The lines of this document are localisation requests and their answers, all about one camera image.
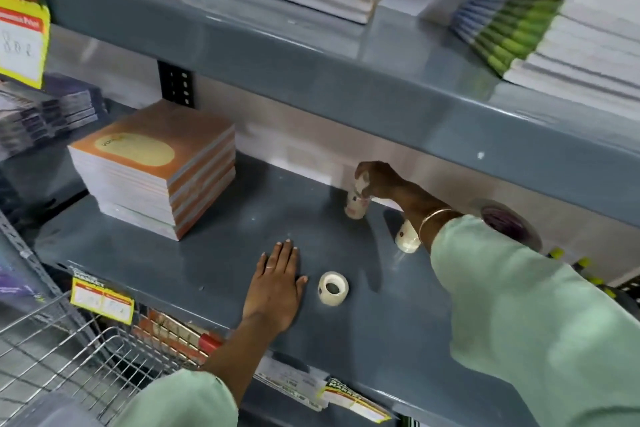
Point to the stack of green-spined books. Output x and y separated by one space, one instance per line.
565 31

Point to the stack of dark notebooks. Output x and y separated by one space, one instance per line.
45 111

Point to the person's left middle finger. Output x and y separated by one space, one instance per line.
283 256

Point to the light green shirt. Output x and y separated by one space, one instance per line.
540 331

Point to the person's left hand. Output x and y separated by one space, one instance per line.
274 291

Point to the white shelf label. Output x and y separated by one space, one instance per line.
290 381

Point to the yellow price sign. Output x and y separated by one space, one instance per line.
22 36

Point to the person's left thumb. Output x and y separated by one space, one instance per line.
302 284

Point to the yellow shelf price tag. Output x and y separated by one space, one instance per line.
102 300
350 399

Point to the person's left little finger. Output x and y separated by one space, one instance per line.
261 265

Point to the person's right hand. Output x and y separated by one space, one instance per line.
386 180

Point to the stack of orange notebooks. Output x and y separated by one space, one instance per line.
155 166

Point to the person's right forearm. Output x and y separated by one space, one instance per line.
422 214

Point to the person's right fingers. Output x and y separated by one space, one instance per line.
365 170

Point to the purple tape disc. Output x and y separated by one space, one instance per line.
506 225

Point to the white tape roll red label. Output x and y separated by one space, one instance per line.
356 204

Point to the grey perforated metal brace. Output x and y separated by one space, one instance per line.
27 254

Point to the gold bangle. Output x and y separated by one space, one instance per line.
434 215

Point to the black slotted shelf upright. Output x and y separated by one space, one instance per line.
176 84

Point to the row of orange packets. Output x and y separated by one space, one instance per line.
175 336

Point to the grey metal shelf board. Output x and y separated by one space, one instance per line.
280 221
320 86

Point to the person's left forearm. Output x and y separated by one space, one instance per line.
240 351

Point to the row of yellow-capped markers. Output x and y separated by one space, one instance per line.
585 274

